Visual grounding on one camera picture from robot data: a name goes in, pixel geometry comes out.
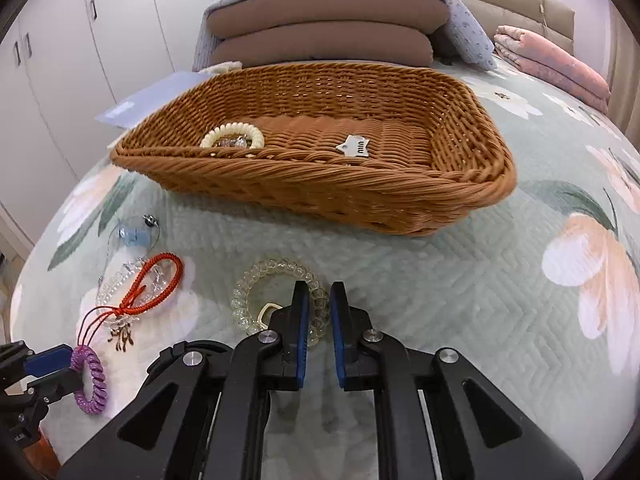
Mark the red cord bracelet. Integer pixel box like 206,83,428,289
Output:
75,253,184,352

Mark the cream fuzzy cloth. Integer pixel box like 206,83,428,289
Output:
200,60,243,77

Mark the beige padded headboard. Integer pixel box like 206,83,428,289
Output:
300,0,576,56

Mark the purple spiral hair tie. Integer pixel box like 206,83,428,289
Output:
69,345,107,417

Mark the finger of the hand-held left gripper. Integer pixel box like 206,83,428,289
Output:
27,367,81,406
0,341,75,377

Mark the cream bead bracelet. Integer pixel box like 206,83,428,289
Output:
200,122,265,150

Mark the small cream heart ring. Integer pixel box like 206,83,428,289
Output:
258,301,283,328

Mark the white wardrobe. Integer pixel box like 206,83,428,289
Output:
0,0,311,261

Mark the brown wicker basket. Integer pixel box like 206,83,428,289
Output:
110,61,517,237

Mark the clear bead bracelet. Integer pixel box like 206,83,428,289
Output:
95,260,171,321

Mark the brown pillow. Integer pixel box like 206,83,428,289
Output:
210,25,433,68
206,0,449,39

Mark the blue floral blanket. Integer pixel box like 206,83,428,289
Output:
192,0,498,72

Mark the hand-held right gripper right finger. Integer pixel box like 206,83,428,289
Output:
330,281,585,480

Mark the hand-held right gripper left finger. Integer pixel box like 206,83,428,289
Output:
57,280,311,480

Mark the clear spiral hair tie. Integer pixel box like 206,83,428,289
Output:
231,258,325,348

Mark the pink folded quilt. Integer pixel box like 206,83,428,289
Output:
494,25,612,113

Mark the beige curtain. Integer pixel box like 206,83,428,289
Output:
607,5,640,136

